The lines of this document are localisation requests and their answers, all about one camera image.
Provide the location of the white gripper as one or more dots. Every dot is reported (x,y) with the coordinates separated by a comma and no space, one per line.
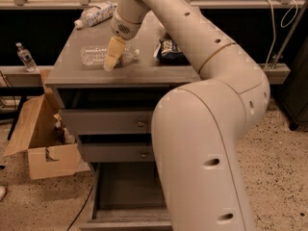
(123,28)

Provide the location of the clear plastic water bottle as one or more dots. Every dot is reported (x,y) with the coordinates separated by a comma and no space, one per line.
(96,55)

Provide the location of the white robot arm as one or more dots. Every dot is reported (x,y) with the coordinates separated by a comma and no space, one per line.
(195,127)

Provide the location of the grey top drawer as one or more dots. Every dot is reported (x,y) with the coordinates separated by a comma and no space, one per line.
(98,122)

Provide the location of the small standing water bottle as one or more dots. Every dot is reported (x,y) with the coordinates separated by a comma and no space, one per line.
(26,57)

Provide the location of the grey middle drawer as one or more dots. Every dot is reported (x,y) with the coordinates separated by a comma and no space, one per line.
(116,153)

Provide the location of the grey open bottom drawer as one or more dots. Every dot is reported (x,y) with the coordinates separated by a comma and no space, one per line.
(127,197)

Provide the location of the white milk carton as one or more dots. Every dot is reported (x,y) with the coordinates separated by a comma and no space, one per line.
(95,15)

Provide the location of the blue chip bag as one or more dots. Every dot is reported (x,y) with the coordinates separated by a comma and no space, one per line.
(168,52)

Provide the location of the open cardboard box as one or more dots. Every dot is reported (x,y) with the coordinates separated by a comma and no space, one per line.
(40,134)

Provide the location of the metal stand pole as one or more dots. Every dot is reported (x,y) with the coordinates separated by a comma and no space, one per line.
(298,16)

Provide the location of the white shoe tip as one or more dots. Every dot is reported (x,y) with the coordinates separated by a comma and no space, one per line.
(3,192)

